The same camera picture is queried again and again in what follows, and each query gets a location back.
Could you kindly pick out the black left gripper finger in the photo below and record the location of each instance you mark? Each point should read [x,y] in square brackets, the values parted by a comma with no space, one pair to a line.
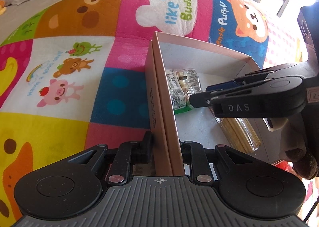
[143,160]
[186,152]

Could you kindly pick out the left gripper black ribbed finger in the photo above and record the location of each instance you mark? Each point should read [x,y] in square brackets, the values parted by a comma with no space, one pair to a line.
[247,95]

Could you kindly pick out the pink cardboard box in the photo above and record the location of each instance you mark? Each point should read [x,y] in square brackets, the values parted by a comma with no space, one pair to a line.
[213,65]

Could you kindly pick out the green white snack packet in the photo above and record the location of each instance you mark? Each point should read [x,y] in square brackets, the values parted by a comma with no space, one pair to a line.
[182,83]

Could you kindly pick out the biscuit stick pack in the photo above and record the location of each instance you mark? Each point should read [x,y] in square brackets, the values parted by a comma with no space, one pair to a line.
[240,134]

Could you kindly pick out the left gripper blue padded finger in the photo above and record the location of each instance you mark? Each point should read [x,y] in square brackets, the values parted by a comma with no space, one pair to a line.
[223,86]

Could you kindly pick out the brown plush toy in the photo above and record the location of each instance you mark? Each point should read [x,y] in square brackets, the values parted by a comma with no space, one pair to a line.
[299,145]

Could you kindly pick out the colourful cartoon play mat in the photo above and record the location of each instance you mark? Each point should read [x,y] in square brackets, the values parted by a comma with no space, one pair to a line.
[74,72]

